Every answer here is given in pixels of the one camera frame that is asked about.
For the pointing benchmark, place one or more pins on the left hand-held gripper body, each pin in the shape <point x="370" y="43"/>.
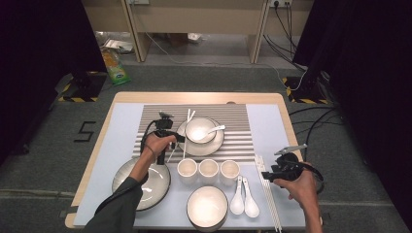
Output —
<point x="164" y="124"/>

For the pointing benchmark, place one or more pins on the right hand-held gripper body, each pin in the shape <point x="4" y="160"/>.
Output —
<point x="291" y="168"/>

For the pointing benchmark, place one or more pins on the white chopstick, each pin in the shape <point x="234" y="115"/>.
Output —
<point x="172" y="154"/>
<point x="185" y="152"/>

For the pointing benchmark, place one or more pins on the white bowl dark rim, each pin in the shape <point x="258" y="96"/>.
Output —
<point x="196" y="129"/>
<point x="207" y="207"/>

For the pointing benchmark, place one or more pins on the white plate dark rim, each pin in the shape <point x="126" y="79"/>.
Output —
<point x="158" y="181"/>
<point x="200" y="149"/>

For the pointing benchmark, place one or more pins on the row of white chopsticks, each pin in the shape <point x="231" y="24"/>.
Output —
<point x="272" y="207"/>

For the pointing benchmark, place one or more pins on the white ceramic cup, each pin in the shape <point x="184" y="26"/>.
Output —
<point x="229" y="170"/>
<point x="209" y="169"/>
<point x="187" y="170"/>

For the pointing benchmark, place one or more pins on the white ceramic spoon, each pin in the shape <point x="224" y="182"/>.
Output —
<point x="237" y="204"/>
<point x="217" y="128"/>
<point x="251" y="207"/>

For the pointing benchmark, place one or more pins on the person's left hand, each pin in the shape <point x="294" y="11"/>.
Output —
<point x="155" y="145"/>

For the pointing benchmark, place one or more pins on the person's right hand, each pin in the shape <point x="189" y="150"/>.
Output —
<point x="307" y="191"/>

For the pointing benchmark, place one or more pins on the pale blue table mat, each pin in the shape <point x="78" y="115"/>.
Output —
<point x="126" y="136"/>

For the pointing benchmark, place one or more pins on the striped grey placemat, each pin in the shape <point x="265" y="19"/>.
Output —
<point x="230" y="111"/>

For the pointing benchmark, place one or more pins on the green and orange plastic bag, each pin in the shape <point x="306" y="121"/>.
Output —
<point x="116" y="73"/>

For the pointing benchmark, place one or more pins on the black stand base striped tape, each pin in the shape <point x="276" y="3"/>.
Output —
<point x="87" y="89"/>
<point x="304" y="92"/>

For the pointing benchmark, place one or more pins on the brown cardboard box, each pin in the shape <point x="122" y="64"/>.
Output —
<point x="178" y="39"/>

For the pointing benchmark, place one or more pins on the small white object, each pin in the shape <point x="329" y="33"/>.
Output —
<point x="194" y="37"/>

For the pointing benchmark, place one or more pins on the clear plastic packaging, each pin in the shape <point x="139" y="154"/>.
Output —
<point x="113" y="43"/>

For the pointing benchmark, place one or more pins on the beige wooden desk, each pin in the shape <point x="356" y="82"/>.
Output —
<point x="200" y="19"/>

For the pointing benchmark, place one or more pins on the black curtain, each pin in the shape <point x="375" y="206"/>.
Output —
<point x="372" y="81"/>
<point x="32" y="64"/>

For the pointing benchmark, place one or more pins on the beige wooden cabinet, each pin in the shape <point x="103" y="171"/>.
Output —
<point x="103" y="16"/>

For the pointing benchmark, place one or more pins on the white wall socket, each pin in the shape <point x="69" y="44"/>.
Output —
<point x="139" y="1"/>
<point x="280" y="2"/>

